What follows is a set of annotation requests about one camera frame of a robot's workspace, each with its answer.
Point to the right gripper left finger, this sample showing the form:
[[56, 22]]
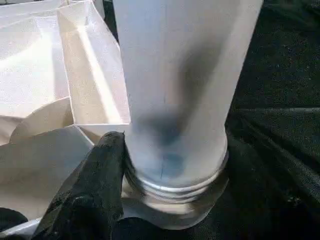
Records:
[[85, 195]]

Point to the white plastic table leg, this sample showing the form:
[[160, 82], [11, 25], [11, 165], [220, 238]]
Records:
[[185, 75]]

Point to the white plastic table top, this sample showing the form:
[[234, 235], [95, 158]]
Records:
[[35, 60]]

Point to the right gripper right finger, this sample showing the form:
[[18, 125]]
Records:
[[280, 205]]

